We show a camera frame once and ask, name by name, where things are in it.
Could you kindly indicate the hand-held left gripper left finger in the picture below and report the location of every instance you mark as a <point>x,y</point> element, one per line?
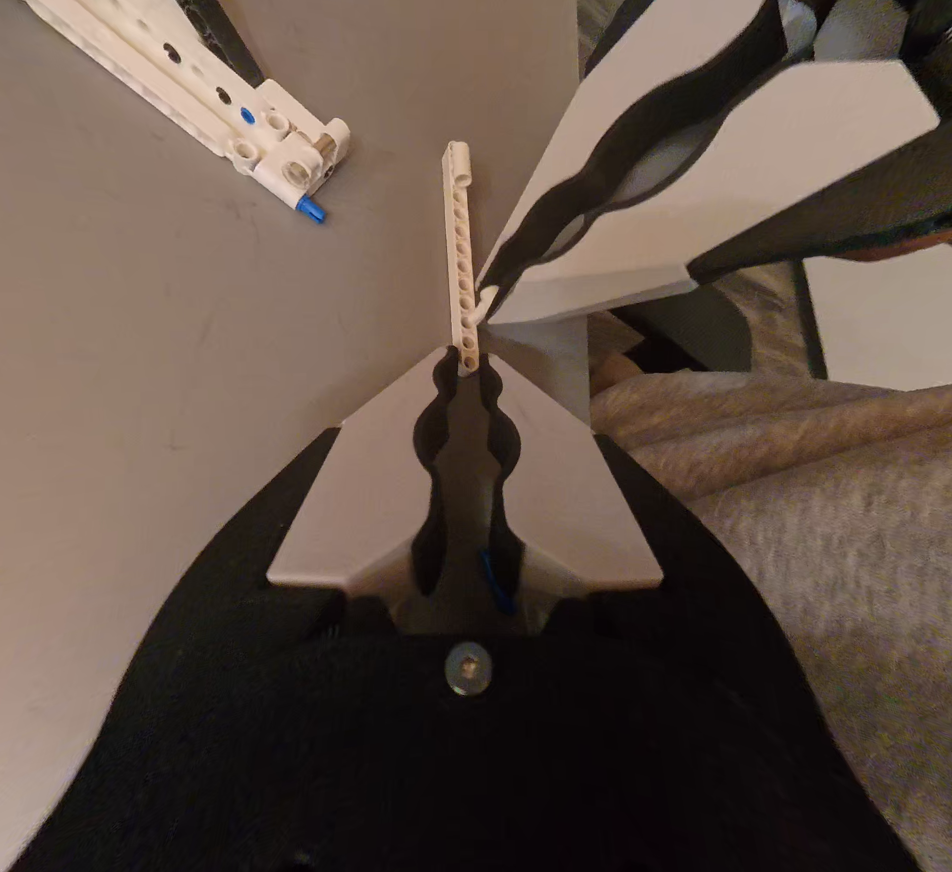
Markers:
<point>349,515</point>

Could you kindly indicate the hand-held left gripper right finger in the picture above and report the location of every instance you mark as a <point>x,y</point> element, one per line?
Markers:
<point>580,515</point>

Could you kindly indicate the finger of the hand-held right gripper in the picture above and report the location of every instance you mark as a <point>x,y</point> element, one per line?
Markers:
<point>654,32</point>
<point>744,180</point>

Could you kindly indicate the small white lego pin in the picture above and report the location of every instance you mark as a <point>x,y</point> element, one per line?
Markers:
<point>483,298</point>

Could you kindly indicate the long white lego beam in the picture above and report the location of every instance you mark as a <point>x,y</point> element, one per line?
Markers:
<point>462,247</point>

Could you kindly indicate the blue lego pin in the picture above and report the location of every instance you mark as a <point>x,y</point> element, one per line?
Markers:
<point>494,582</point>

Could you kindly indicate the white zebra lego helicopter model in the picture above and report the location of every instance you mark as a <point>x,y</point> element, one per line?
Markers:
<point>149,39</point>

